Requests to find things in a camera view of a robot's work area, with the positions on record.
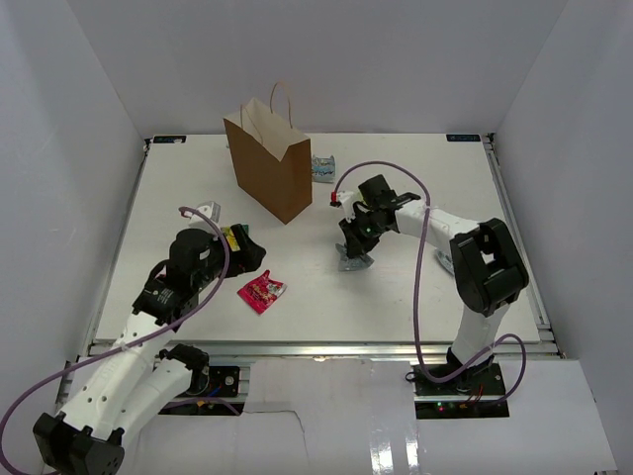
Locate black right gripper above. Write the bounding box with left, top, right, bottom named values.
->
left=340, top=209, right=389, bottom=257

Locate green Fox's candy bag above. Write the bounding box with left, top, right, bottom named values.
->
left=222, top=224, right=250, bottom=252

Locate silver grey snack packet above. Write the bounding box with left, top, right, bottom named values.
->
left=335, top=243, right=374, bottom=272

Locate red pink snack packet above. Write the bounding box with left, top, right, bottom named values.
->
left=237, top=270, right=287, bottom=315

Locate silver blue snack packet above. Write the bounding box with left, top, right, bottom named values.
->
left=435, top=249, right=454, bottom=275

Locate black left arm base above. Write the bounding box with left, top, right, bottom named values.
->
left=177, top=365, right=241, bottom=398

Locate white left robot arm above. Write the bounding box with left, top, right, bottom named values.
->
left=34, top=225, right=266, bottom=474

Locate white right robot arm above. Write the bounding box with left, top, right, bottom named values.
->
left=330, top=175, right=529, bottom=395

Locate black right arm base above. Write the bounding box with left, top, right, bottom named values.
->
left=405, top=363, right=509, bottom=421

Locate brown paper bag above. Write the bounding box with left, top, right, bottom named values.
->
left=224, top=81, right=313, bottom=224

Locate blue white snack packet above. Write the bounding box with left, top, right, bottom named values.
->
left=312, top=155, right=336, bottom=183

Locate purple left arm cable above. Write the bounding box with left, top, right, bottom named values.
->
left=0, top=205, right=233, bottom=464

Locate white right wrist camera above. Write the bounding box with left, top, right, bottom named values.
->
left=330, top=190, right=364, bottom=222

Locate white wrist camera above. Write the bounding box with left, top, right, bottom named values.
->
left=330, top=190, right=364, bottom=222
left=186, top=201, right=221, bottom=233

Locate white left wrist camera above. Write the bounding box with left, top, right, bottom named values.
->
left=186, top=201, right=221, bottom=233

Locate aluminium table frame rail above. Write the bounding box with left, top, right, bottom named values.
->
left=53, top=133, right=565, bottom=412

